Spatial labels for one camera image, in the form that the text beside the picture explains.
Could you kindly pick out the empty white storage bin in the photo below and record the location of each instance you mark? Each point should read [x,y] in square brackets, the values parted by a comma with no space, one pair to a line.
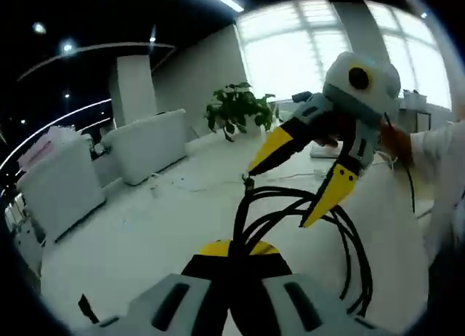
[145,147]

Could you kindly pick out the potted green plant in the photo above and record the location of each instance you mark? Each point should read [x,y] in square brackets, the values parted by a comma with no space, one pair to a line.
[236,107]

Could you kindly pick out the stack of white papers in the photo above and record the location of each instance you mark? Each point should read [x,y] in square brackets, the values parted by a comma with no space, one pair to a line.
[43,147]

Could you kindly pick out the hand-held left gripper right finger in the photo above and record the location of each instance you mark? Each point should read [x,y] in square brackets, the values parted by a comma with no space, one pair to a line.
[276,296]

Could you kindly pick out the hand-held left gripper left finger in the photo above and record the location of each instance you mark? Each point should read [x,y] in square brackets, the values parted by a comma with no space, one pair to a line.
[196,296]

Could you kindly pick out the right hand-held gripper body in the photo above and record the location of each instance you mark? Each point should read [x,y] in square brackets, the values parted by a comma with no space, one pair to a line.
[367,92]

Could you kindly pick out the white storage bin with papers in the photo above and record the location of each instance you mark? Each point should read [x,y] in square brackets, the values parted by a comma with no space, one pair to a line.
[61,198]

